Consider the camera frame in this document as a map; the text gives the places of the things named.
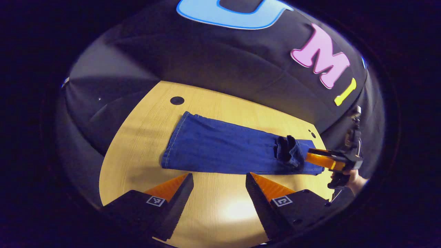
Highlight blue jeans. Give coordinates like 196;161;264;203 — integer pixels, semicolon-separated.
161;111;324;176

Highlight black backdrop cloth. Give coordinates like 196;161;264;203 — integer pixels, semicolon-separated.
55;0;386;210

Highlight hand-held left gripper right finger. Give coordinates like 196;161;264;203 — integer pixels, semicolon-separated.
246;172;340;241

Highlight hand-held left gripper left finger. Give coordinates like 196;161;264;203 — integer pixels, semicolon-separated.
100;173;194;241

